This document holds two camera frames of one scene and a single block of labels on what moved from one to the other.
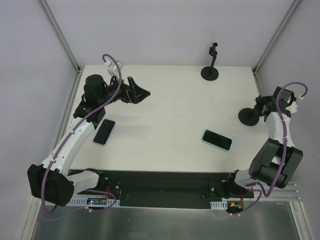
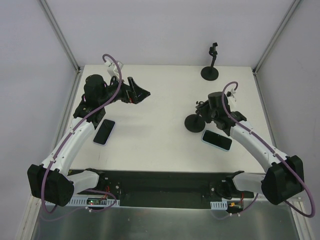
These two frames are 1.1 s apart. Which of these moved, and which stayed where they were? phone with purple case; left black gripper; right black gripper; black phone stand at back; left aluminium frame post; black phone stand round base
Moved: right black gripper; black phone stand round base
Stayed: left black gripper; phone with purple case; left aluminium frame post; black phone stand at back
